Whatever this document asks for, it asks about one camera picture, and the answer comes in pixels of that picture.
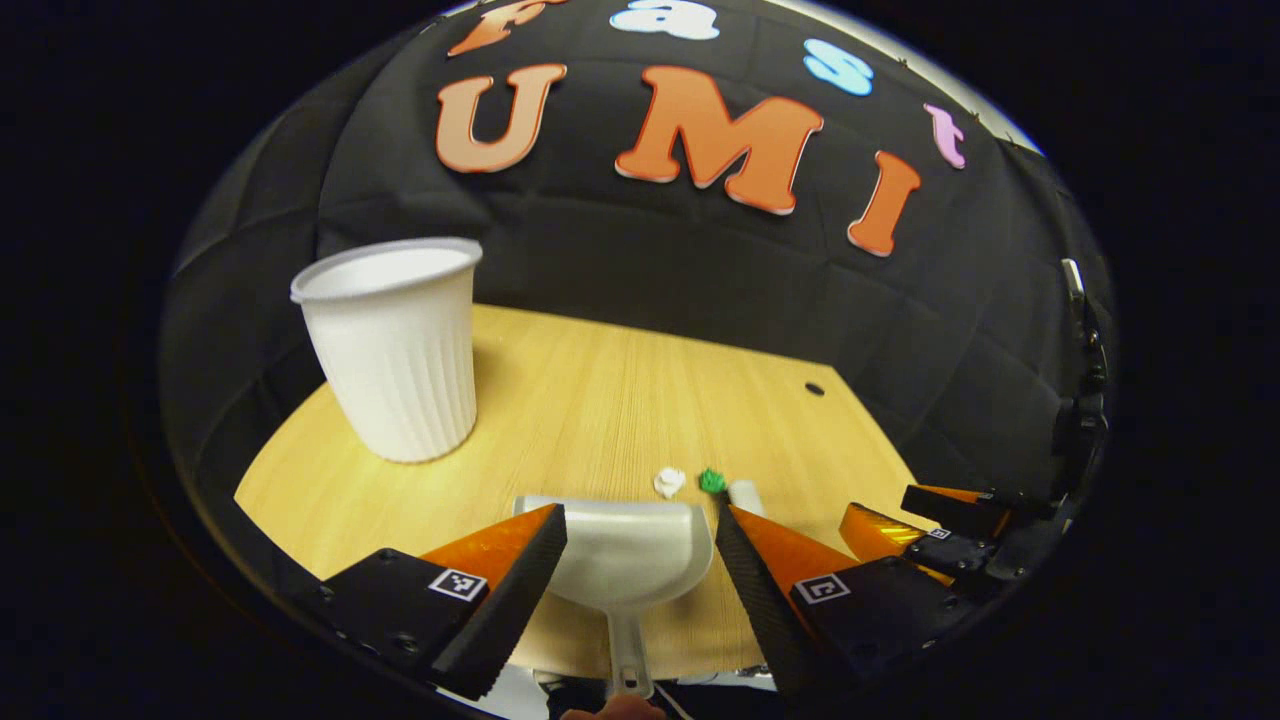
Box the white ribbed cup garbage bin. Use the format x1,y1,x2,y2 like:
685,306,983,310
290,237,484,464

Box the wooden desktop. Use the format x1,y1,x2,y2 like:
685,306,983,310
233,303,926,681

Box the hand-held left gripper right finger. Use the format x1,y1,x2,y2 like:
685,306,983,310
715,495,961,698

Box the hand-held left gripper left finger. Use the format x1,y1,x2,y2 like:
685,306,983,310
320,503,569,701

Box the white dustpan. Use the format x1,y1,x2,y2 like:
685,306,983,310
513,495,714,698

